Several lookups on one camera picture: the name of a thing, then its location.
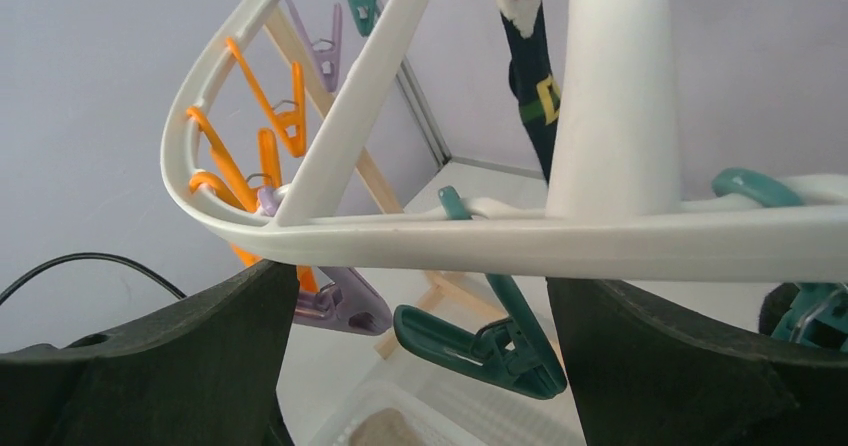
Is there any black sock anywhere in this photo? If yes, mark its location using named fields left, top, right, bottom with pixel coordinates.
left=758, top=283, right=799, bottom=335

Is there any santa pattern dark sock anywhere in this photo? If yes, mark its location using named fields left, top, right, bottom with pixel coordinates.
left=495, top=0, right=561, bottom=182

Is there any beige sock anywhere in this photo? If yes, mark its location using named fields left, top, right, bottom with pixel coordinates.
left=348, top=408, right=425, bottom=446

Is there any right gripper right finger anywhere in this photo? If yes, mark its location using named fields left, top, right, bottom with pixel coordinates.
left=547, top=278, right=847, bottom=445

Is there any white oval clip hanger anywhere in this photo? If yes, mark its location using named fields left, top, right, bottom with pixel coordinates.
left=160, top=0, right=847, bottom=295

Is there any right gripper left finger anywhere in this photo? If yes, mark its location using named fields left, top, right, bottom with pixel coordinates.
left=1, top=261, right=299, bottom=445

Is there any wooden drying rack frame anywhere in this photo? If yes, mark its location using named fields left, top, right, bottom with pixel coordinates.
left=227, top=0, right=506, bottom=320

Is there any white plastic laundry basket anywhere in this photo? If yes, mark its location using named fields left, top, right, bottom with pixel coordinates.
left=309, top=351, right=586, bottom=445

